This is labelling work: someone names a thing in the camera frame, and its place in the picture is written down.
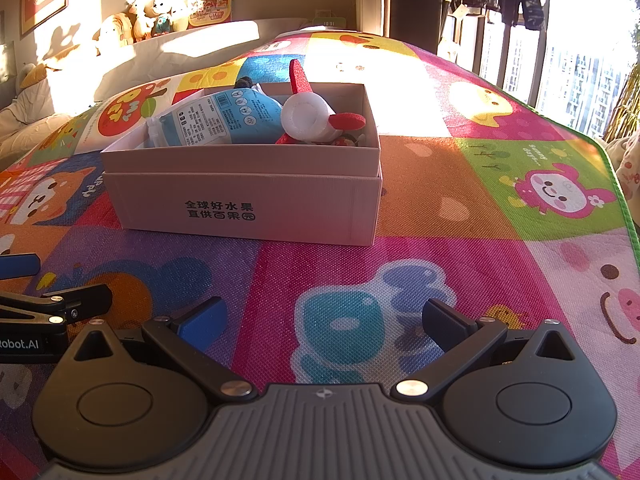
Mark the floral garment on table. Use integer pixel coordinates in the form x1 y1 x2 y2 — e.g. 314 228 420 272
606 132 640 202

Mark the blue white tissue pack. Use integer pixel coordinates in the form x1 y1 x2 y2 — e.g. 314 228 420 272
146 87 284 148

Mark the black plush toy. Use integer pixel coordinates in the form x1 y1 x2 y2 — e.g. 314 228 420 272
234 76 255 89

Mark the red picture book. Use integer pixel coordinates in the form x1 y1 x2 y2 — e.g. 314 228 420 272
189 0 232 28

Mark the colourful cartoon play mat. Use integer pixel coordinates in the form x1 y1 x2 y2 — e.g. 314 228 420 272
1 32 639 479

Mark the orange plush toy on ledge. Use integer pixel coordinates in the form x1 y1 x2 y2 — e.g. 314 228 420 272
93 6 145 55

